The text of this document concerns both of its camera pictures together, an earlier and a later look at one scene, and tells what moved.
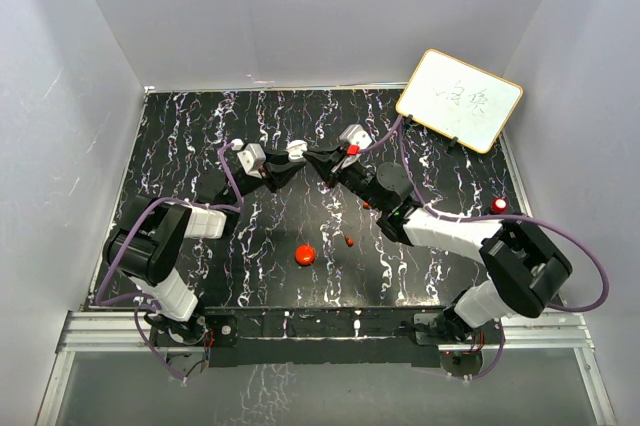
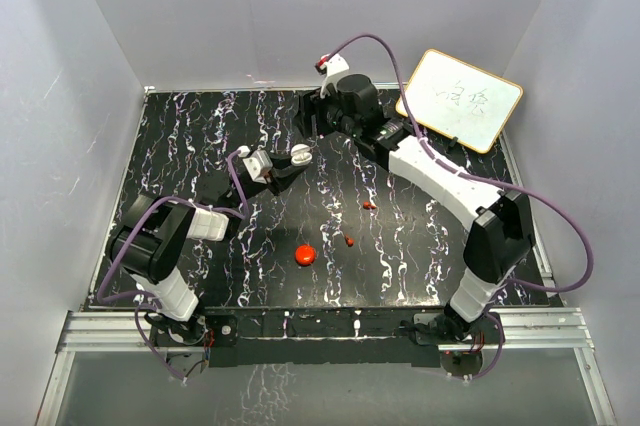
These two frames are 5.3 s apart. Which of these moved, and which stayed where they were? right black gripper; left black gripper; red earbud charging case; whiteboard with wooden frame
Moved: right black gripper
Stayed: red earbud charging case; left black gripper; whiteboard with wooden frame
